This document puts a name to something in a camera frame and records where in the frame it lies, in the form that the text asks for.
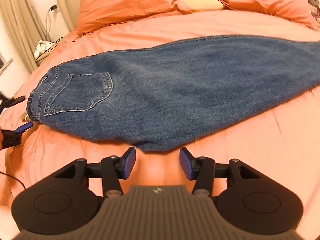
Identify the beige curtain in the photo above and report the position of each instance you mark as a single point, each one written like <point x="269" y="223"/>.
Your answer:
<point x="24" y="29"/>

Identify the purple plush bear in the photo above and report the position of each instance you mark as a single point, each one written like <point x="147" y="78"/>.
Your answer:
<point x="314" y="8"/>

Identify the yellow cushion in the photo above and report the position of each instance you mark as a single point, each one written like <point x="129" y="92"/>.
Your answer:
<point x="203" y="5"/>

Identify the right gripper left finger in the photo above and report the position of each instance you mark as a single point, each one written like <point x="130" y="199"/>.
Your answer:
<point x="70" y="197"/>

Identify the left bedside table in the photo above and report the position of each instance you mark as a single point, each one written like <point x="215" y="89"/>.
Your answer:
<point x="45" y="55"/>

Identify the white cloth on nightstand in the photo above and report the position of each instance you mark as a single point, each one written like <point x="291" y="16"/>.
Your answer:
<point x="42" y="47"/>

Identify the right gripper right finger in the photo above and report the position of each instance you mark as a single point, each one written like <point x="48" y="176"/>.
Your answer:
<point x="243" y="196"/>

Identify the left orange pillow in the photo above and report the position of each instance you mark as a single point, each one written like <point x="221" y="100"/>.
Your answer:
<point x="95" y="14"/>

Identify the blue denim jeans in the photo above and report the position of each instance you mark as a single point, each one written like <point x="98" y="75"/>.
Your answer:
<point x="166" y="96"/>

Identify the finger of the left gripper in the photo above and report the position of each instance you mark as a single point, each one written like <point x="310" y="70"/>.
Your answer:
<point x="9" y="102"/>
<point x="13" y="138"/>

